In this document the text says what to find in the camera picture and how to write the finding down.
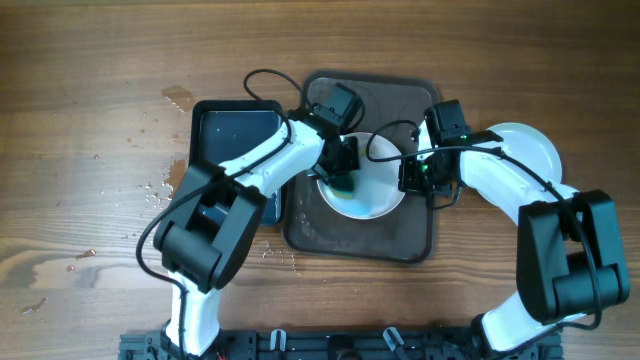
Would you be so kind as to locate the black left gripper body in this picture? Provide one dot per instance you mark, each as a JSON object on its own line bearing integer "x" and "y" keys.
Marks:
{"x": 348, "y": 160}

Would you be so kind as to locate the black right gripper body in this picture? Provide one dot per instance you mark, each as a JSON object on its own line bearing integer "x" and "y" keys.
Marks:
{"x": 413, "y": 176}

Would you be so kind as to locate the white plate blue stain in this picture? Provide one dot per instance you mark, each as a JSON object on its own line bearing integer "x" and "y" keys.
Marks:
{"x": 375, "y": 191}

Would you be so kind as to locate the green yellow sponge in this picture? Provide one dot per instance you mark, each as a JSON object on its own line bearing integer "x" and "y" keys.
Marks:
{"x": 345, "y": 165}

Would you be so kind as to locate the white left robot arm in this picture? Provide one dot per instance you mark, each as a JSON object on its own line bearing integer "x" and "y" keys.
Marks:
{"x": 205, "y": 234}

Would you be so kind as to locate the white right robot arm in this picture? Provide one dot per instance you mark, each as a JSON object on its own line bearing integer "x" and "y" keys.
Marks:
{"x": 570, "y": 262}

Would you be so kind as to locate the dark brown serving tray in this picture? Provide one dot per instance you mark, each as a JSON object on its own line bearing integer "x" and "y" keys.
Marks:
{"x": 394, "y": 106}

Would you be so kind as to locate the black water basin tray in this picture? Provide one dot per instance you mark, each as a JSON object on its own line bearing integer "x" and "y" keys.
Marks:
{"x": 225, "y": 130}

